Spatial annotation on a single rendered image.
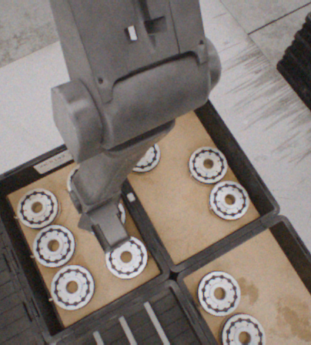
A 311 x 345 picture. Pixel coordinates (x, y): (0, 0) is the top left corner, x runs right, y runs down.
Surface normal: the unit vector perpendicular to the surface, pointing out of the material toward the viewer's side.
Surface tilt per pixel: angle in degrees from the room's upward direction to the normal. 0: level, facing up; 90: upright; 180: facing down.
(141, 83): 28
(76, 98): 10
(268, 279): 0
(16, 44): 0
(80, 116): 35
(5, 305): 0
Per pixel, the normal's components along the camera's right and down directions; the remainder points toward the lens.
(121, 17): 0.49, 0.32
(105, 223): 0.22, -0.29
